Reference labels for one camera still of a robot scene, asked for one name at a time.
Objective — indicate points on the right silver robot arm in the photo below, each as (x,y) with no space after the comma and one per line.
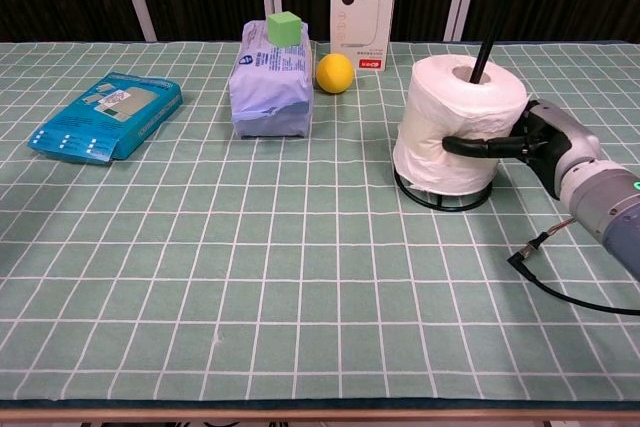
(605,202)

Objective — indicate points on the black wire roll holder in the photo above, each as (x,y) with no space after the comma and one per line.
(482,62)

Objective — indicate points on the lilac wet wipes pack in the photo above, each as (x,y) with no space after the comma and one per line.
(270,97)

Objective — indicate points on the white red lamp box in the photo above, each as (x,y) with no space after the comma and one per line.
(365,7)

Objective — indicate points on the yellow ball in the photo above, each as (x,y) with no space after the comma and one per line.
(334,73)

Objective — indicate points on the white toilet paper roll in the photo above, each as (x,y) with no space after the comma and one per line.
(450,97)

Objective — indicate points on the green foam cube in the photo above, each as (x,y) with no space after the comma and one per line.
(284,29)

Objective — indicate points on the green checkered tablecloth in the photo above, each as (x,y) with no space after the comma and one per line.
(300,247)

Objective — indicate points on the blue cardboard product box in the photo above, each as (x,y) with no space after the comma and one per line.
(100,117)

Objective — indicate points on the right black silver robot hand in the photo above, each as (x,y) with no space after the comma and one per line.
(550,142)

